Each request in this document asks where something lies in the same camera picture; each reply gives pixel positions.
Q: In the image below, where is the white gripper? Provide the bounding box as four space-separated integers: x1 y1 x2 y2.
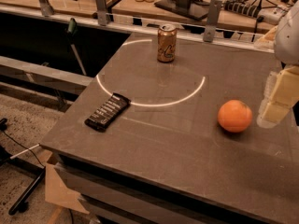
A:
253 1 299 129

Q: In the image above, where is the green handled tool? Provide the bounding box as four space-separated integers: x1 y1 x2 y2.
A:
65 17 88 77

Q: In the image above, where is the metal bracket left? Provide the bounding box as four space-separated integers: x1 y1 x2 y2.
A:
38 0 54 17

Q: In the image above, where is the black monitor stand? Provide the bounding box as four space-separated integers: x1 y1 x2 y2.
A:
154 0 209 21

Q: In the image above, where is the orange fruit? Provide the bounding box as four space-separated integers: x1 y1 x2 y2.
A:
218 100 252 133

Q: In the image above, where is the power strip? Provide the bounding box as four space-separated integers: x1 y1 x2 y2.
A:
224 0 286 25

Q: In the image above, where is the black tripod leg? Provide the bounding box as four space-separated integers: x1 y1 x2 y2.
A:
8 168 46 216

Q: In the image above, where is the metal bracket middle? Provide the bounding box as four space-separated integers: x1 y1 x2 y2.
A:
95 0 108 26

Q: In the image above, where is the orange soda can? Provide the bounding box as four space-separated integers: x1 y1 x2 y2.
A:
157 23 177 63

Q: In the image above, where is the black snack bar wrapper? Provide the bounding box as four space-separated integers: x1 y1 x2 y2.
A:
84 93 131 132

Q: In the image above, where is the metal bracket right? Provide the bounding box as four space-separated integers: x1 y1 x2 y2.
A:
203 0 222 42

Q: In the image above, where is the metal bracket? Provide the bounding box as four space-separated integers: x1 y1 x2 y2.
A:
38 0 54 17
203 0 222 42
95 0 108 26

